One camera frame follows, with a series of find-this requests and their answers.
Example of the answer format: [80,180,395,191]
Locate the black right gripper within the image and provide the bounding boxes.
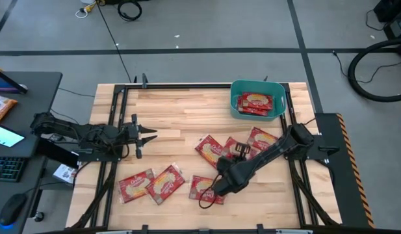
[216,142,252,175]

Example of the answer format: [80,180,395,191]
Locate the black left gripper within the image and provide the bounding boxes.
[123,113,159,160]

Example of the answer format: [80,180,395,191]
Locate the red popcorn bag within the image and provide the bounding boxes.
[236,96,269,117]
[194,134,224,169]
[118,168,155,205]
[146,163,187,206]
[220,136,263,161]
[246,126,279,152]
[188,174,226,205]
[240,92,274,111]

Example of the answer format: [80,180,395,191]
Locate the teal plastic basket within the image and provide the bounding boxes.
[229,79,287,122]

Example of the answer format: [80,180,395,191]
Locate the white printed box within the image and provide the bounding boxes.
[52,163,79,185]

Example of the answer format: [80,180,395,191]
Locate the black control box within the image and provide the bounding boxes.
[35,138,80,169]

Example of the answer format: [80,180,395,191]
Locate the black platform with hazard stripe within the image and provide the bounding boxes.
[313,112,376,229]

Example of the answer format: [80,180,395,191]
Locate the black desk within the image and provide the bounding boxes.
[0,70,63,234]

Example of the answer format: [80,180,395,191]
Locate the glowing white screen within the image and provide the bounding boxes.
[0,122,26,149]

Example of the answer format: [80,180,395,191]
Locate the black keyboard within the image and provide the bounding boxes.
[0,156,28,183]

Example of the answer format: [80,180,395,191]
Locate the orange snack bag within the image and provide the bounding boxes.
[0,93,19,125]

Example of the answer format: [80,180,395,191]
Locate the black computer mouse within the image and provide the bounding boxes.
[0,192,29,228]

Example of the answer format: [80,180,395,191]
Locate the tilted dark monitor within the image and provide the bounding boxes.
[0,66,29,95]

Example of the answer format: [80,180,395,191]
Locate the black floor equipment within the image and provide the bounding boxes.
[372,0,401,40]

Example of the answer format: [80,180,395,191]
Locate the black aluminium table frame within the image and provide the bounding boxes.
[65,73,344,234]

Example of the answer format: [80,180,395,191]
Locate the coiled black cable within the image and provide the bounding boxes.
[116,0,144,22]

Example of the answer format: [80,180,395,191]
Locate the thick black hose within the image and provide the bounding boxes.
[347,37,401,103]

